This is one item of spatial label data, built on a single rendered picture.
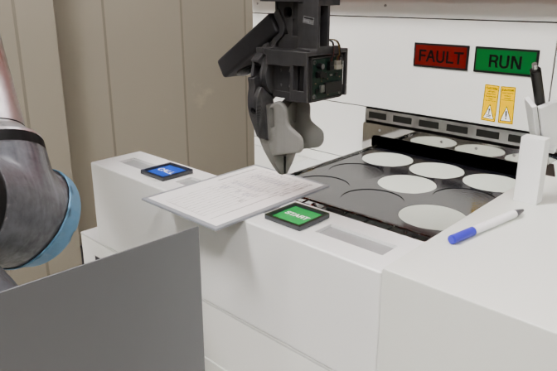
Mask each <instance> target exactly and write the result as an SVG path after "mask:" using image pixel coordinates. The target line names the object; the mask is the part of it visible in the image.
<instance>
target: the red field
mask: <svg viewBox="0 0 557 371"><path fill-rule="evenodd" d="M466 58H467V48H464V47H451V46H426V45H416V51H415V64H416V65H433V66H442V67H452V68H461V69H465V67H466Z"/></svg>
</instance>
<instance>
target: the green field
mask: <svg viewBox="0 0 557 371"><path fill-rule="evenodd" d="M536 56H537V52H527V51H503V50H490V49H477V58H476V67H475V70H488V71H496V72H506V73H515V74H524V75H530V69H531V68H532V63H533V62H536Z"/></svg>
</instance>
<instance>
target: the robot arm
mask: <svg viewBox="0 0 557 371"><path fill-rule="evenodd" d="M260 1H262V2H275V12H274V13H269V14H268V15H267V16H266V17H265V18H264V19H263V20H262V21H261V22H259V23H258V24H257V25H256V26H255V27H254V28H253V29H252V30H251V31H249V32H248V33H247V34H246V35H245V36H244V37H243V38H242V39H241V40H240V41H238V42H237V43H236V44H235V45H234V46H233V47H232V48H231V49H230V50H228V51H227V52H226V53H225V54H224V55H223V56H222V57H221V58H220V59H219V60H218V65H219V67H220V70H221V73H222V74H223V76H224V77H232V76H246V75H250V77H249V78H248V81H249V91H248V110H249V116H250V119H251V122H252V124H253V126H254V130H255V133H256V136H257V137H258V138H259V140H260V143H261V145H262V148H263V149H264V152H265V154H266V156H267V158H268V159H269V161H270V163H271V164H272V166H273V167H274V169H275V170H276V172H278V173H279V174H280V175H284V174H287V173H288V171H289V169H290V166H291V165H292V163H293V159H294V158H295V155H296V153H300V152H301V151H302V150H303V149H307V148H314V147H320V146H321V145H322V144H323V141H324V133H323V130H321V129H320V127H318V126H317V125H316V124H315V123H313V122H312V120H311V116H310V114H311V107H310V103H313V102H317V101H322V100H325V99H333V98H336V97H341V95H343V94H344V95H346V79H347V55H348V48H342V47H341V46H340V43H339V41H338V40H335V39H329V36H330V6H334V5H340V0H260ZM329 41H330V42H331V43H332V46H329ZM333 41H336V42H337V44H338V46H334V42H333ZM342 70H343V78H342ZM275 97H280V98H284V100H283V101H277V102H274V98H275ZM80 211H81V203H80V195H79V191H78V190H77V188H76V186H75V184H74V182H73V181H72V180H71V179H70V178H69V177H68V176H66V175H65V174H64V173H63V172H61V171H58V170H55V169H52V168H51V163H50V160H49V157H48V154H47V150H46V145H45V143H44V140H43V138H42V136H41V135H40V134H39V133H38V132H35V131H33V130H31V129H30V128H26V127H25V123H24V120H23V117H22V111H21V109H20V105H19V102H18V99H17V93H16V90H15V87H14V83H13V80H12V75H11V71H10V69H9V65H8V62H7V57H6V53H5V50H4V47H3V43H2V38H1V35H0V292H2V291H5V290H7V289H10V288H13V287H17V286H18V285H17V284H16V282H15V281H14V280H13V279H12V278H11V277H10V276H9V275H8V274H7V273H6V271H5V270H16V269H19V268H23V267H35V266H39V265H42V264H44V263H47V262H49V261H50V260H52V259H53V258H55V257H56V256H57V255H58V254H60V253H61V252H62V251H63V250H64V249H65V247H66V246H67V245H68V244H69V242H70V241H71V237H72V235H73V233H74V232H75V231H76V229H77V227H78V224H79V221H80Z"/></svg>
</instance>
